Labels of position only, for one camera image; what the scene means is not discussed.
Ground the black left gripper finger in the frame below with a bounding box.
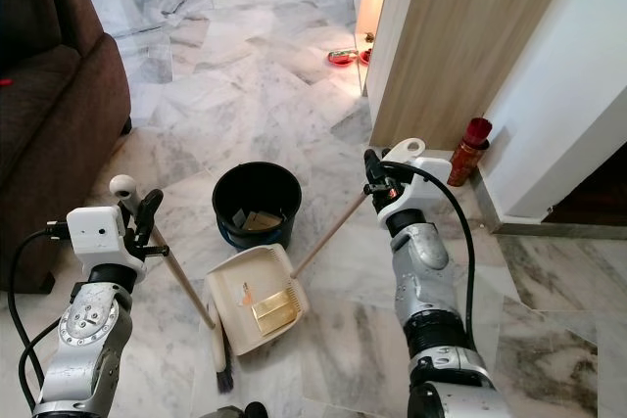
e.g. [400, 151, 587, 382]
[134, 189, 165, 239]

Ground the wooden-handled broom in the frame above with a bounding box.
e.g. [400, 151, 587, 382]
[108, 173, 237, 392]

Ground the beige long-handled dustpan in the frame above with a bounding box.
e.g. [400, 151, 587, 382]
[204, 137, 428, 357]

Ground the small gold box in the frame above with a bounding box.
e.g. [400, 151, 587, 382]
[251, 288, 301, 335]

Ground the red cylindrical tin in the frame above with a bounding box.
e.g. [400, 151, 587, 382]
[446, 116, 494, 188]

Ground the torn brown cardboard scrap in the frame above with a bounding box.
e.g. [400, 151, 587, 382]
[243, 209, 286, 234]

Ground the dark brown sofa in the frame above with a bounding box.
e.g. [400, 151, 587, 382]
[0, 0, 134, 295]

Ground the light wooden door panel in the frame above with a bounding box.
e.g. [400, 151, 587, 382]
[366, 0, 582, 151]

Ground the black robot leg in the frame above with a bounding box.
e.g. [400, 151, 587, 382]
[234, 400, 268, 418]

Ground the dark wooden staircase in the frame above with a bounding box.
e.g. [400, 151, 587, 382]
[542, 142, 627, 227]

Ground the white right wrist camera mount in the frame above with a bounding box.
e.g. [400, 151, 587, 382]
[382, 158, 453, 226]

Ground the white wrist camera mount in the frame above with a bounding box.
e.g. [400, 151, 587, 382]
[66, 207, 144, 273]
[382, 158, 453, 226]

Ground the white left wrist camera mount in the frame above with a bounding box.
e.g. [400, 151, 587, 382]
[66, 207, 144, 273]

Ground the black bucket with blue handle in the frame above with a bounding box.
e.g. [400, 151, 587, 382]
[211, 161, 304, 251]

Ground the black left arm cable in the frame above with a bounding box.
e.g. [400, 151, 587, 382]
[6, 222, 72, 418]

